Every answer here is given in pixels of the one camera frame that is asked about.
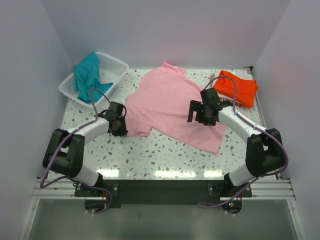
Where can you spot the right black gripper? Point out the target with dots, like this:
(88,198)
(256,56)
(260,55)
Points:
(195,106)

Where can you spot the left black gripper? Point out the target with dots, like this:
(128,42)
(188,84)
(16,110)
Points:
(123,131)

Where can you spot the pink t-shirt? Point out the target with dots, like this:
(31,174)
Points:
(161,102)

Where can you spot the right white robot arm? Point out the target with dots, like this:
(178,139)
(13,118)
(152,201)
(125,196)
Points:
(264,154)

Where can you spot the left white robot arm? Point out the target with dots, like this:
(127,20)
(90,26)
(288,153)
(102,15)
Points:
(64,156)

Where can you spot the folded patterned orange garment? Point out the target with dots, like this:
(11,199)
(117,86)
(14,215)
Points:
(237,104)

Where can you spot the folded light pink garment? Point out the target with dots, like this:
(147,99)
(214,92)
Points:
(211,80)

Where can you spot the folded orange t-shirt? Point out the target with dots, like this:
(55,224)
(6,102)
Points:
(245,89)

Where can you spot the white plastic basket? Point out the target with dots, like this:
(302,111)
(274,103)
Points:
(111,70)

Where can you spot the folded white t-shirt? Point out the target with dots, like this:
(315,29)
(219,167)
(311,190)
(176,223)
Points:
(243,74)

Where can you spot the teal t-shirt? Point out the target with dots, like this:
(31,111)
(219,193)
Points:
(87,76)

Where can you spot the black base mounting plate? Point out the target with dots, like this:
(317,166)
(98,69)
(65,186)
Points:
(116,193)

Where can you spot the aluminium frame rail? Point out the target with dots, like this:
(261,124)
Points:
(62,189)

